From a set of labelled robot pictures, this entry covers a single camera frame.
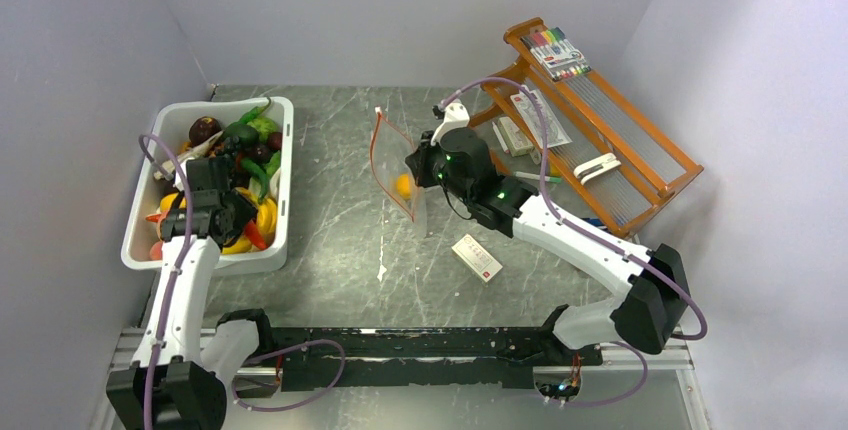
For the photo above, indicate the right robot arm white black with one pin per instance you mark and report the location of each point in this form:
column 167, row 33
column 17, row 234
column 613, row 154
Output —
column 649, row 290

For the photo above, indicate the orange wooden rack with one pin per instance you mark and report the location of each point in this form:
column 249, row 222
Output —
column 599, row 120

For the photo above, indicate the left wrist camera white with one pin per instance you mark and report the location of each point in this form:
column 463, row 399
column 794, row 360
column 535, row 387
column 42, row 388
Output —
column 167, row 169

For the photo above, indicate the white eraser box on rack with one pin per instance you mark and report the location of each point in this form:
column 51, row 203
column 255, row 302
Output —
column 511, row 138

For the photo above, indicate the yellow banana bunch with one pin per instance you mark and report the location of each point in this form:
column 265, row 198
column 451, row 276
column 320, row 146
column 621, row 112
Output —
column 266, row 220

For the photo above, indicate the pack of coloured markers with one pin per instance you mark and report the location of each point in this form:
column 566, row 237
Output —
column 556, row 54

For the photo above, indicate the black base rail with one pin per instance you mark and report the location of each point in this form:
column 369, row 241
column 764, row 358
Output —
column 507, row 356

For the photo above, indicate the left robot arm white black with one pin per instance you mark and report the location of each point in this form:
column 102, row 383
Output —
column 174, row 382

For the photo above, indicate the green avocado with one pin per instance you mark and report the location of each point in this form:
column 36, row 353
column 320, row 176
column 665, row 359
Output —
column 242, row 134

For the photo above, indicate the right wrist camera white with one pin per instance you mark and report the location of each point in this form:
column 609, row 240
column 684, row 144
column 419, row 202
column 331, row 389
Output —
column 452, row 116

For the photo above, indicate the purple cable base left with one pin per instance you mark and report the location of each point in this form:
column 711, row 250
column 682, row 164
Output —
column 298, row 378

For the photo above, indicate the green white marker pen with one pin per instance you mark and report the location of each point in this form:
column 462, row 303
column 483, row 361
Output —
column 538, row 177

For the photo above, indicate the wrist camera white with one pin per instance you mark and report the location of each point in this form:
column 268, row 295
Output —
column 452, row 116
column 167, row 169

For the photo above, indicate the packaged card on rack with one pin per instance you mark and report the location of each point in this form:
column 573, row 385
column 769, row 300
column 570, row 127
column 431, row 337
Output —
column 537, row 114

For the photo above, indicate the white stapler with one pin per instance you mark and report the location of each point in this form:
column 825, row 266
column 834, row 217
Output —
column 596, row 167

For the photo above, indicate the green chili pepper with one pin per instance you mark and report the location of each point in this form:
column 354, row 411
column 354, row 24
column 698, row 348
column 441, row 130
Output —
column 255, row 112

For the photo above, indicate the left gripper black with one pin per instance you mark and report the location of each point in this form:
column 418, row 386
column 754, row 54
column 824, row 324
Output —
column 244, row 212

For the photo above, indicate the clear zip bag orange zipper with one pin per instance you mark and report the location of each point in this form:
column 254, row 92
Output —
column 388, row 148

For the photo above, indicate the dark purple mangosteen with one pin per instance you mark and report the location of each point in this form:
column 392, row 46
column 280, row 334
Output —
column 203, row 129

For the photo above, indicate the light green bumpy fruit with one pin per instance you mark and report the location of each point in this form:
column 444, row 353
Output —
column 265, row 127

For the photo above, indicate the orange fruit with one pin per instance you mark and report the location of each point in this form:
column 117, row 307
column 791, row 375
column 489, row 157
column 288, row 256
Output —
column 403, row 186

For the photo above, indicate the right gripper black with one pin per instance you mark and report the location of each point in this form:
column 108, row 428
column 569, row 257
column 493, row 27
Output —
column 419, row 160

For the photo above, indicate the white cardboard box red logo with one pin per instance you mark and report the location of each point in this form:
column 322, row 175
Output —
column 476, row 258

